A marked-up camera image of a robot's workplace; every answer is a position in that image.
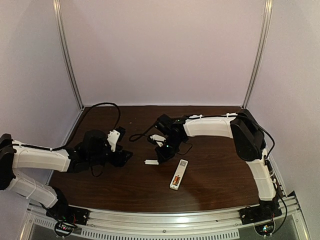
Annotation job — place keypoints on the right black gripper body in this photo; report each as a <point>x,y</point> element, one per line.
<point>163,154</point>

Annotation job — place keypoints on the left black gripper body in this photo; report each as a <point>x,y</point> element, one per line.
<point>116,153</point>

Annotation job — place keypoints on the white battery cover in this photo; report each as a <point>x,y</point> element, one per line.
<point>151,162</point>

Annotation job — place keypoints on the copper AA battery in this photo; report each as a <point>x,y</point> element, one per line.
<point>176,180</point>

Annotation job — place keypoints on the white remote control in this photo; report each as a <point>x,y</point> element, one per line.
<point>180,171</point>

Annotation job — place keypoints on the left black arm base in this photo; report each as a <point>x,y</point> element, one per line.
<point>67,216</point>

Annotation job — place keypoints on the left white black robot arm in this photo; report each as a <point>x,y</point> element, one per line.
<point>96,148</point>

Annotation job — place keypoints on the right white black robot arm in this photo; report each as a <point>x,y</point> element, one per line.
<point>249,141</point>

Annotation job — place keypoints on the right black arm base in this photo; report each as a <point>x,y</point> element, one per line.
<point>257,215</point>

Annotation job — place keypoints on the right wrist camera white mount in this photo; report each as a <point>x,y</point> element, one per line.
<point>156,139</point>

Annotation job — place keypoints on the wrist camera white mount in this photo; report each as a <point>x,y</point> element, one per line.
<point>114,137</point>
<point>156,139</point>

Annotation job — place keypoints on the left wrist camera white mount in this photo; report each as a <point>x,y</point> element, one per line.
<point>114,137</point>

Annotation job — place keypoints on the front aluminium rail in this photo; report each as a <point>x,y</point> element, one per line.
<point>222,224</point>

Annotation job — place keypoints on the left aluminium frame post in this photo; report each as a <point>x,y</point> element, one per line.
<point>65,53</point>

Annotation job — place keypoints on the aluminium frame post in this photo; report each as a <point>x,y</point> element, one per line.
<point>262,41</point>
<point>65,53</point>

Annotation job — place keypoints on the right aluminium frame post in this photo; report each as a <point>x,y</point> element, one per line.
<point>262,41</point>

